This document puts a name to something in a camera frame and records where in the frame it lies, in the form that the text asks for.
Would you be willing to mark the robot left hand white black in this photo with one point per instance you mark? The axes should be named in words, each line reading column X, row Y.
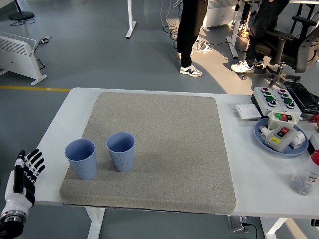
column 17, row 199

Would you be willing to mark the white wall switch panel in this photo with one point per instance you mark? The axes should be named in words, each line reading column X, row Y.
column 248, row 111

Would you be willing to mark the grey-brown mat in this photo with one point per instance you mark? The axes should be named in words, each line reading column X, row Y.
column 162, row 149

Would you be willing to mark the white push-button control box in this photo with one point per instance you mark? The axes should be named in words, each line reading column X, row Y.
column 259, row 102
column 295, row 105

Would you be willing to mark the blue ribbed cup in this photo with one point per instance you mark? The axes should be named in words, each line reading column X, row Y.
column 122, row 159
column 83, row 166

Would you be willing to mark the white panel heater on feet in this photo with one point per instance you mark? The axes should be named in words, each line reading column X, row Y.
column 17, row 57

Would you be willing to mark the black wrapped flat object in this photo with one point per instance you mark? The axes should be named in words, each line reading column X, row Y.
column 302, row 95

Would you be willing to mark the seated person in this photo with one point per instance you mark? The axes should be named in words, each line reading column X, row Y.
column 261, row 27

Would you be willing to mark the white switch box yellow label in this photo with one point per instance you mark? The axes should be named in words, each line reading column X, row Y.
column 281, row 145

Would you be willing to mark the blue plate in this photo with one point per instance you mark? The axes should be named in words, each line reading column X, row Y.
column 299, row 151

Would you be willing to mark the small red object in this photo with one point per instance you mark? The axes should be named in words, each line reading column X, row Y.
column 316, row 120

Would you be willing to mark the white desk leg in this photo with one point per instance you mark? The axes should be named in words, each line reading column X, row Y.
column 235, row 30
column 130, row 25

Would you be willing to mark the white switch box green red buttons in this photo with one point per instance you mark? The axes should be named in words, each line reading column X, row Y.
column 274, row 122

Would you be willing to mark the white pipe fitting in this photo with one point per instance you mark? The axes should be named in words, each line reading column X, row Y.
column 299, row 139

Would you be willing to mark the standing person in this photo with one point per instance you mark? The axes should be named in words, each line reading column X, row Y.
column 189, row 30

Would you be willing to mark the grey floor plug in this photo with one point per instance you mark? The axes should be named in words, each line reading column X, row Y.
column 45, row 39

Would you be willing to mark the black fan stand base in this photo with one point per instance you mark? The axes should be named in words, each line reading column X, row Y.
column 22, row 15

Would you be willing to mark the black office chair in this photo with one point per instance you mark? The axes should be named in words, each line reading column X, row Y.
column 294, row 49

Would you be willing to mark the clear bottle red cap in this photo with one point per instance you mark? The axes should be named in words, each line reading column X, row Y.
column 305, row 174

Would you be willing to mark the white table leg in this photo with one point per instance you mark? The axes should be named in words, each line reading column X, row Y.
column 96, row 224
column 274, row 227

